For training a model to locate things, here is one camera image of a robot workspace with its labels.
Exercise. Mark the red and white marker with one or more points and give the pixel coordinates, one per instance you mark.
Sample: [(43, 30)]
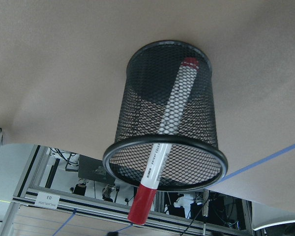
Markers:
[(160, 151)]

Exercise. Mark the black mesh pen cup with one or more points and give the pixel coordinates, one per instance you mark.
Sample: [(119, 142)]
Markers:
[(194, 162)]

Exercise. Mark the white label tag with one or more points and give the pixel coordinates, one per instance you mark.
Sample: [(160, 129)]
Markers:
[(47, 200)]

